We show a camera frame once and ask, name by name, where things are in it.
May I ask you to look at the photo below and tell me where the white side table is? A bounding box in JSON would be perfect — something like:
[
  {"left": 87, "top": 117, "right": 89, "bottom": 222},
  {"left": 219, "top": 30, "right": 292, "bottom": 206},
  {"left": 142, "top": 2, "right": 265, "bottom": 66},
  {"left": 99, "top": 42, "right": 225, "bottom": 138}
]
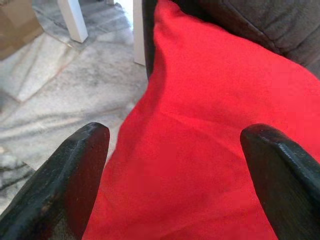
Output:
[{"left": 57, "top": 0, "right": 147, "bottom": 67}]

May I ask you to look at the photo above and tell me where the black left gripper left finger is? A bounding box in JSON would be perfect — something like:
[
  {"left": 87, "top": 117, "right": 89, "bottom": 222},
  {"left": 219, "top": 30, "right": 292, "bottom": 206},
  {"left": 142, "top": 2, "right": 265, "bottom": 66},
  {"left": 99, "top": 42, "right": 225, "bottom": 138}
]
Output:
[{"left": 0, "top": 121, "right": 111, "bottom": 240}]

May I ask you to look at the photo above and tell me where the red pillow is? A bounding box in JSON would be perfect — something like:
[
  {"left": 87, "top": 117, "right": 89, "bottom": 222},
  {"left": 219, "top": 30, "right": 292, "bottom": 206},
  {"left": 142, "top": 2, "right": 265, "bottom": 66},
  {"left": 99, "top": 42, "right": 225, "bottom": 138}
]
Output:
[{"left": 81, "top": 0, "right": 320, "bottom": 240}]

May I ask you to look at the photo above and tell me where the dark grey two-seat sofa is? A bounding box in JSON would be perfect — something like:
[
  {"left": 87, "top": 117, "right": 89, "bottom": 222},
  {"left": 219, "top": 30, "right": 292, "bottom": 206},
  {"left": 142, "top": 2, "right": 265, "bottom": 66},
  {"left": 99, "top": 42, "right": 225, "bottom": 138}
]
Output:
[{"left": 141, "top": 0, "right": 320, "bottom": 84}]

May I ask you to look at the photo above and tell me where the brown cardboard box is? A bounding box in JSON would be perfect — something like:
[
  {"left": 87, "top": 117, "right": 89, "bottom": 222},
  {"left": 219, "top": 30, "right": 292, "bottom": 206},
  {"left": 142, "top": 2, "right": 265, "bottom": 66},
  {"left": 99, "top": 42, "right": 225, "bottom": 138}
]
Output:
[{"left": 0, "top": 0, "right": 45, "bottom": 61}]

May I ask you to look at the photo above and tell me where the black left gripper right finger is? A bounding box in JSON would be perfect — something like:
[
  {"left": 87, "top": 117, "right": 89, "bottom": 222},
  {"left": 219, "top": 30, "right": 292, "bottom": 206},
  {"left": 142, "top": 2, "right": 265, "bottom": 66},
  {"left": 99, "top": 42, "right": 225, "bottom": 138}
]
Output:
[{"left": 239, "top": 123, "right": 320, "bottom": 240}]

